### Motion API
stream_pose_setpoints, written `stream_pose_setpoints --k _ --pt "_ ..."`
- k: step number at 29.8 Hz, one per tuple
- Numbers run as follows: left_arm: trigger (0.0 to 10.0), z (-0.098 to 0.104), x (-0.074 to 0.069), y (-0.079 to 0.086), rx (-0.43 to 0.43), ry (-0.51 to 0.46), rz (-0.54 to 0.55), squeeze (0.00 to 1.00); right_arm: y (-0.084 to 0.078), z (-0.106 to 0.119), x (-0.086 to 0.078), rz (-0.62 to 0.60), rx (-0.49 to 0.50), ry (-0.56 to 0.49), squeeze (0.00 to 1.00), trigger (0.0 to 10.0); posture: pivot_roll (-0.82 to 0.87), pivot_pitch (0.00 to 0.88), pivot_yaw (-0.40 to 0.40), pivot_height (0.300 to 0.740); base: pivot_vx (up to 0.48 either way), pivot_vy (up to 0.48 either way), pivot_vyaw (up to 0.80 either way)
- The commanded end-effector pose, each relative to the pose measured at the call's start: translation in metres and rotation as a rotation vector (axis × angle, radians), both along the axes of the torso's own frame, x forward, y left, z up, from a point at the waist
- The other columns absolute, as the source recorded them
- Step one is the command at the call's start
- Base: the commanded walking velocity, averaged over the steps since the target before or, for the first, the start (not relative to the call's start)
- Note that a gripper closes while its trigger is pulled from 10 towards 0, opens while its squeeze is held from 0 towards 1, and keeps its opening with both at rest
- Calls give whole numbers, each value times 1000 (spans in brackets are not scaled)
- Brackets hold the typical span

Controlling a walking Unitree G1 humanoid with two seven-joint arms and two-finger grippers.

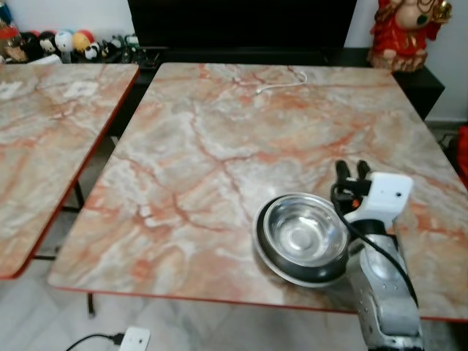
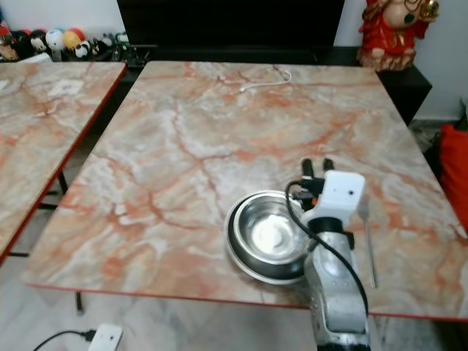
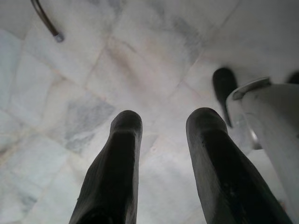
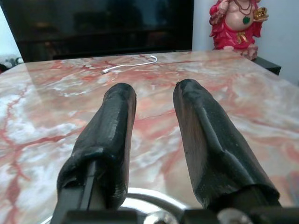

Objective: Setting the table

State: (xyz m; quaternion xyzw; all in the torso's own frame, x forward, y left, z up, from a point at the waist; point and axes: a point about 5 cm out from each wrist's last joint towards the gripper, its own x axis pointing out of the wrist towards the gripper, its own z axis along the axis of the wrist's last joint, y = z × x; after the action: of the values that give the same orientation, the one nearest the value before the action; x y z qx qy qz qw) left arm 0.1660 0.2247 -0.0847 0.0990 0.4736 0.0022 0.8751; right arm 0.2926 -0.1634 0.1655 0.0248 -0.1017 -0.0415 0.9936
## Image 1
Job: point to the red figurine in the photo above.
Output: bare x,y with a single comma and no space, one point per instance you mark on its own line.
402,33

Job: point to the white power adapter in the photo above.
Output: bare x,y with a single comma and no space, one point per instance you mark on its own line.
135,340

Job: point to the red toy figure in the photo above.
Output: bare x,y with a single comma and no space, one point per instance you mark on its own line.
10,44

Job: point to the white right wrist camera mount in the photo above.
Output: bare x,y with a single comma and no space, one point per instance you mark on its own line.
384,194

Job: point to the stainless steel bowl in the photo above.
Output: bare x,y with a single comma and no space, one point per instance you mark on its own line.
303,234

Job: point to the black table leg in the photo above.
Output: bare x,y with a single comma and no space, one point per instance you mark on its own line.
91,305

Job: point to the white and blue toy ball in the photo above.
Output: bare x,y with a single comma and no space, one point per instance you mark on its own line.
64,40

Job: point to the orange and red toy ball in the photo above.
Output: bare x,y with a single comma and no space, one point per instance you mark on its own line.
82,39

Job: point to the red cushion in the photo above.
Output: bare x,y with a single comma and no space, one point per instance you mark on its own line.
463,153

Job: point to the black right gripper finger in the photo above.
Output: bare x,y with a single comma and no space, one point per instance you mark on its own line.
363,170
341,172

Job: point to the black television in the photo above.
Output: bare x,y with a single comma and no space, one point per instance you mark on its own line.
241,22

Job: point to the black and white toy figure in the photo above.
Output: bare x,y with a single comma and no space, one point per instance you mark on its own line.
47,42

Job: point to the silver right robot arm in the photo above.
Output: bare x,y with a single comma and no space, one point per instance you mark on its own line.
382,292

